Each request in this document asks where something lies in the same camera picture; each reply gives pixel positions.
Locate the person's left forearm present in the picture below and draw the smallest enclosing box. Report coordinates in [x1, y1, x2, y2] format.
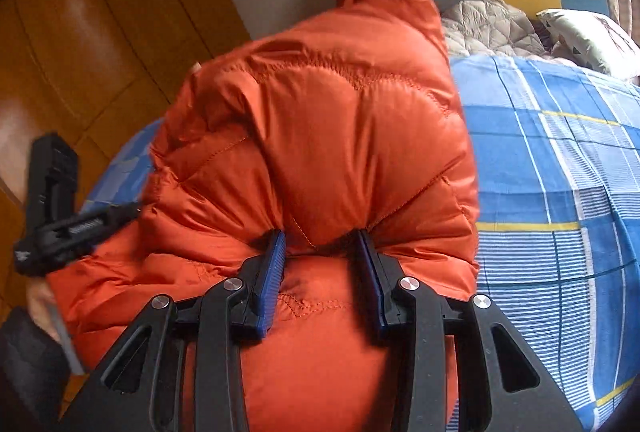
[0, 306, 72, 432]

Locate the grey quilted blanket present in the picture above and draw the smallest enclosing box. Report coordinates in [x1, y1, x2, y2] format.
[440, 0, 547, 58]

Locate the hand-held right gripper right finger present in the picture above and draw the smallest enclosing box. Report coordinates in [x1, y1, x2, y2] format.
[354, 229, 585, 432]

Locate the orange puffer jacket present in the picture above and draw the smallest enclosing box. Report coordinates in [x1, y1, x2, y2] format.
[45, 0, 482, 432]

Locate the patterned cream pillow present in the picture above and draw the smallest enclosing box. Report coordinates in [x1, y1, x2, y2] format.
[536, 8, 640, 81]

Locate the wooden wardrobe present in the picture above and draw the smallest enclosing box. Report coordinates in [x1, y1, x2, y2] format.
[0, 0, 252, 313]

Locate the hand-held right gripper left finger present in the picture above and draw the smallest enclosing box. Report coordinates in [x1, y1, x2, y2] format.
[60, 229, 288, 432]

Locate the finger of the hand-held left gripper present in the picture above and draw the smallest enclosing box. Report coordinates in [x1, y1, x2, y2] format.
[75, 201, 144, 235]

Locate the blue plaid bedsheet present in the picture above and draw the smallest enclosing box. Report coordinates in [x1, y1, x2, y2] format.
[82, 53, 640, 432]

